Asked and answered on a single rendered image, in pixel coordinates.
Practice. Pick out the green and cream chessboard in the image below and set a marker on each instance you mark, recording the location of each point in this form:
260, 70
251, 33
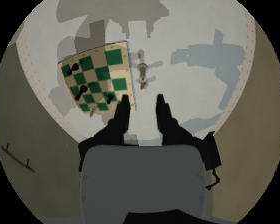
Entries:
104, 70

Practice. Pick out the white chess piece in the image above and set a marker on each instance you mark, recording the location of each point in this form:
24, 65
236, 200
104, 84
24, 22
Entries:
94, 108

